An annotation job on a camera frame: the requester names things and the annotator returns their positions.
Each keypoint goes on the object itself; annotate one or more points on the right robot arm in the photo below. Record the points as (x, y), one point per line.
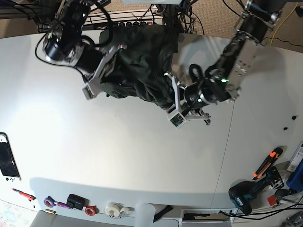
(64, 45)

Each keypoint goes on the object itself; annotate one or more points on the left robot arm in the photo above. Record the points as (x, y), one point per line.
(220, 82)

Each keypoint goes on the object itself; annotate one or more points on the red screwdriver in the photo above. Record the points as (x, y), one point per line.
(26, 195)

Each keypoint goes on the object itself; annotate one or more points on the dark green t-shirt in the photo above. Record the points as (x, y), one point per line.
(139, 69)

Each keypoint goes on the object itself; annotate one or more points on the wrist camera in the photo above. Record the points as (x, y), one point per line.
(88, 93)
(177, 119)

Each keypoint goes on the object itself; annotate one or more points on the white handheld game console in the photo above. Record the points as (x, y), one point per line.
(8, 165)

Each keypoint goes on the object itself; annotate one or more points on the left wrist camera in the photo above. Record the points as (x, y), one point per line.
(177, 119)

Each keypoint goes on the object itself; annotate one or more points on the red square tag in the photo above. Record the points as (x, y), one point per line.
(272, 200)

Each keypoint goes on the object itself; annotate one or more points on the orange black utility knife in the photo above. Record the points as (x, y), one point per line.
(267, 163)

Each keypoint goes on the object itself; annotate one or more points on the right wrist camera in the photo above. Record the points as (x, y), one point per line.
(88, 93)

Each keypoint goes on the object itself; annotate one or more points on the purple tape roll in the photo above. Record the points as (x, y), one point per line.
(49, 202)

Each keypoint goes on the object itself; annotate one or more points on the red tape roll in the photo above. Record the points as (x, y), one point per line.
(90, 210)

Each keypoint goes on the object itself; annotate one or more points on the teal black power drill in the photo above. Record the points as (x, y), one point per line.
(244, 192)

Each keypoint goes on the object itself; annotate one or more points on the white tape dispenser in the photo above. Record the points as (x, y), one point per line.
(117, 210)

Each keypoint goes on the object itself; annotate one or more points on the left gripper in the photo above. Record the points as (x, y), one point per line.
(189, 100)

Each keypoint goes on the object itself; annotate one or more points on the blue box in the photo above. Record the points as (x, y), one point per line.
(295, 180)

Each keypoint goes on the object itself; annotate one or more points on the black action camera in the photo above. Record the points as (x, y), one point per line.
(76, 202)

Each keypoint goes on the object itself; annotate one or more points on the black power strip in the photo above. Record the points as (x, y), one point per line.
(104, 25)

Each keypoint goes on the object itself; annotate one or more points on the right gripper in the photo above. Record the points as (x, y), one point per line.
(97, 64)

